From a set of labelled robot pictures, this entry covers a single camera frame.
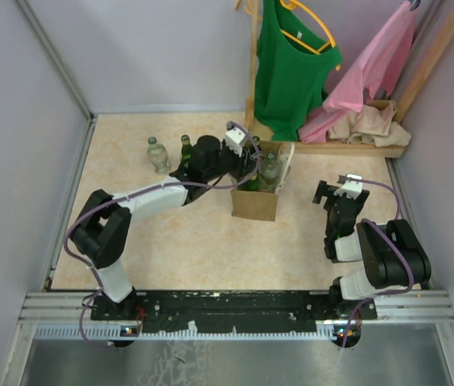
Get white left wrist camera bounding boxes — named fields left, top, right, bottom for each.
left=224, top=121, right=247, bottom=157

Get pink shirt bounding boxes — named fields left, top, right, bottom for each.
left=299, top=1, right=416, bottom=143

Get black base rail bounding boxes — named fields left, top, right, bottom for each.
left=91, top=290, right=357, bottom=334

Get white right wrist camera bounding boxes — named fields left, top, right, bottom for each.
left=334, top=174, right=363, bottom=199

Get green Perrier bottle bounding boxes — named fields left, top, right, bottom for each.
left=180, top=134, right=192, bottom=164
left=249, top=136, right=261, bottom=150
left=237, top=173, right=258, bottom=191

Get clear Chang soda bottle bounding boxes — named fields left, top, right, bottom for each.
left=258, top=152, right=282, bottom=192
left=147, top=137, right=171, bottom=174

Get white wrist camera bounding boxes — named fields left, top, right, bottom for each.
left=224, top=121, right=247, bottom=157
left=334, top=174, right=363, bottom=199

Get wooden clothes rack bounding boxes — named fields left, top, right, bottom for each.
left=234, top=0, right=454, bottom=160

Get yellow clothes hanger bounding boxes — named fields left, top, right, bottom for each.
left=275, top=1, right=341, bottom=71

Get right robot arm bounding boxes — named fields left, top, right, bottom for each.
left=312, top=175, right=431, bottom=318

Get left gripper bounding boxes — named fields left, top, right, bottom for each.
left=205, top=140, right=259, bottom=183

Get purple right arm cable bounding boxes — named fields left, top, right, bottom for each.
left=339, top=179, right=416, bottom=351

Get aluminium frame rail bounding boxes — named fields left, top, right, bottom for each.
left=18, top=291, right=454, bottom=341

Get brown canvas bag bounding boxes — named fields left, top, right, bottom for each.
left=231, top=141, right=295, bottom=221

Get green tank top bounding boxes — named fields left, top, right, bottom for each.
left=254, top=1, right=336, bottom=142

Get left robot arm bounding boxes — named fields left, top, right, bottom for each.
left=64, top=129, right=261, bottom=319

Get beige crumpled cloth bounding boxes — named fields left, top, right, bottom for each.
left=328, top=100, right=411, bottom=147

